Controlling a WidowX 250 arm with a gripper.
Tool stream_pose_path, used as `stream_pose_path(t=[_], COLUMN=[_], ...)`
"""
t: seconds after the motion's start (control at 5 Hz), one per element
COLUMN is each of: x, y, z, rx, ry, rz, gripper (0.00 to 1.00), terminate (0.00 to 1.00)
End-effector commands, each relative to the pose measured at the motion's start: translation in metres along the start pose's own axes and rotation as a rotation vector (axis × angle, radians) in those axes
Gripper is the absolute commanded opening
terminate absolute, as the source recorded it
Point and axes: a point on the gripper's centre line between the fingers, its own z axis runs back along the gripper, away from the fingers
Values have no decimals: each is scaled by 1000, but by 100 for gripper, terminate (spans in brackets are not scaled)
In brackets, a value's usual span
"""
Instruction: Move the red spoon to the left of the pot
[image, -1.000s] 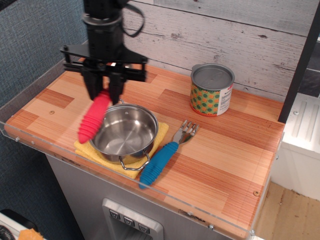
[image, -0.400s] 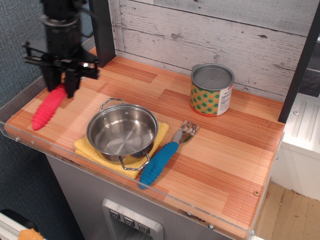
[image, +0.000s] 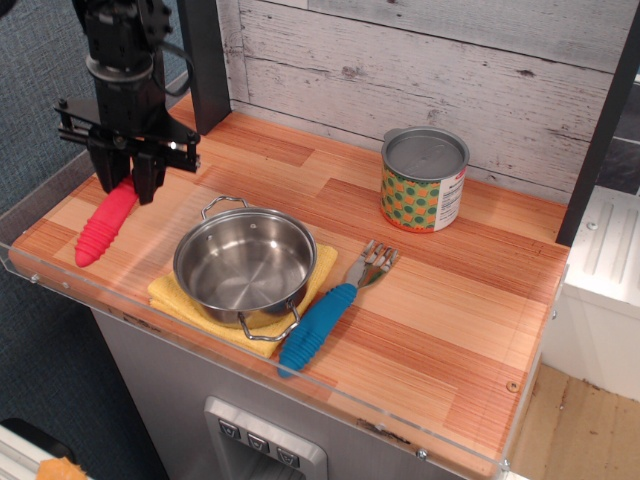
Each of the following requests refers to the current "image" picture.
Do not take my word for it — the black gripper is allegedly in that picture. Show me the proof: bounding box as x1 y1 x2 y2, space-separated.
54 71 200 205

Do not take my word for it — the red handled metal spoon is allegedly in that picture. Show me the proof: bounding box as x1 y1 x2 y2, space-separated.
75 176 138 268

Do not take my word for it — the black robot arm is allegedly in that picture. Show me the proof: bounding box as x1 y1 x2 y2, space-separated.
55 1 200 205

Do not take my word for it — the stainless steel pot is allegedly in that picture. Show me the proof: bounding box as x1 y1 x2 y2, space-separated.
173 195 318 342

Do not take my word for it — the yellow folded cloth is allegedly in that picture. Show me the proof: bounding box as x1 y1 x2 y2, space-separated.
147 244 338 358

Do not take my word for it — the grey toy kitchen cabinet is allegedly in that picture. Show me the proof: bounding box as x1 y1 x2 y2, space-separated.
94 310 456 479

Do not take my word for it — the black device bottom left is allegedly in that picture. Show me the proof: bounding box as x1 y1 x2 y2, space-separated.
1 419 76 479

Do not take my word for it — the patterned tin can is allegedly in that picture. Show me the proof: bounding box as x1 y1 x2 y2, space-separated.
380 126 470 233

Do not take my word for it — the silver button panel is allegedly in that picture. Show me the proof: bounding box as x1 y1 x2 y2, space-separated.
204 396 329 479

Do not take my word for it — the orange object bottom left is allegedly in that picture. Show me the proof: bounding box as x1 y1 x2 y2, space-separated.
36 457 88 480

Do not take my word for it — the white side cabinet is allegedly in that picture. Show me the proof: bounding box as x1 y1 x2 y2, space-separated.
541 186 639 400

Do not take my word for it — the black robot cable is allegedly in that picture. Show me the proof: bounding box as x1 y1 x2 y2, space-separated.
158 39 195 99

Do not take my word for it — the dark left post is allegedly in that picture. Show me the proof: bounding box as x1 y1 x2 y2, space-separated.
177 0 231 135

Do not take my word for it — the dark post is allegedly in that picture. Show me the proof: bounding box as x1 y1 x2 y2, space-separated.
177 0 231 135
556 6 639 247

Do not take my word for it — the blue handled metal fork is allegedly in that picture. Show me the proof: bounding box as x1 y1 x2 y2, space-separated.
278 240 399 378

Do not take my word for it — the clear acrylic guard rail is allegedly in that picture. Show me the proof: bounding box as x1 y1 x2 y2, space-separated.
0 79 570 476

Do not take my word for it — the dark right post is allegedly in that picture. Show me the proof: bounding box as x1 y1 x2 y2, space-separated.
556 6 639 247

